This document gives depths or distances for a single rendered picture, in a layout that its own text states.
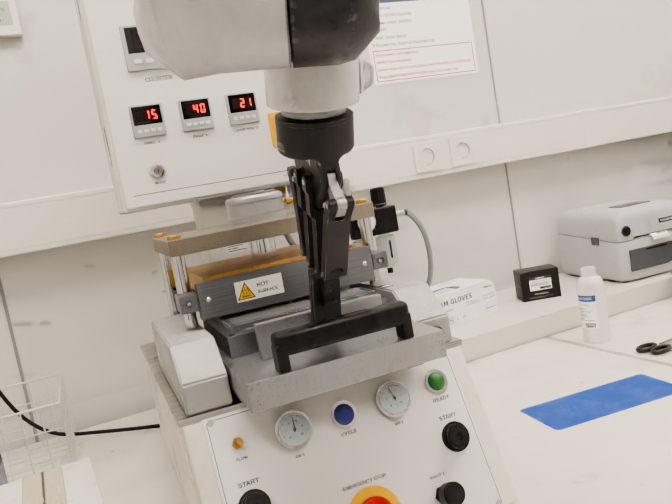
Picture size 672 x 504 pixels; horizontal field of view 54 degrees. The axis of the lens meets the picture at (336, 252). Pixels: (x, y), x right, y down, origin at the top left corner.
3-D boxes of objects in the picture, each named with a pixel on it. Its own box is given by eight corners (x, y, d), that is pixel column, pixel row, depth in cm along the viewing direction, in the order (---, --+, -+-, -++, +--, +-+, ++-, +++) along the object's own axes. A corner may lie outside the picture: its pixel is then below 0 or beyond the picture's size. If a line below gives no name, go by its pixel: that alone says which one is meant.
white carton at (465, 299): (385, 333, 145) (379, 301, 144) (461, 307, 157) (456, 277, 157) (421, 339, 135) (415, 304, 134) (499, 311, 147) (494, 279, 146)
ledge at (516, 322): (340, 354, 152) (337, 335, 152) (613, 275, 184) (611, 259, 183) (403, 382, 124) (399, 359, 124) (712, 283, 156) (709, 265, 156)
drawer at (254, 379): (201, 362, 91) (190, 307, 91) (346, 324, 99) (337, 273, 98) (253, 422, 64) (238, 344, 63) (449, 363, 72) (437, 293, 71)
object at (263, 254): (187, 295, 97) (174, 231, 95) (327, 263, 104) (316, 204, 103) (209, 309, 80) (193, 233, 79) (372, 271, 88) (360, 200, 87)
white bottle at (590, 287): (600, 334, 132) (590, 263, 131) (616, 339, 127) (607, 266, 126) (578, 340, 131) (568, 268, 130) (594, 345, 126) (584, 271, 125)
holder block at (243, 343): (205, 335, 90) (201, 317, 89) (340, 302, 97) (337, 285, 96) (231, 359, 74) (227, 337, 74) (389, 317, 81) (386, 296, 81)
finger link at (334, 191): (331, 150, 64) (353, 164, 60) (334, 201, 66) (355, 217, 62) (307, 154, 63) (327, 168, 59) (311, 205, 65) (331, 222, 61)
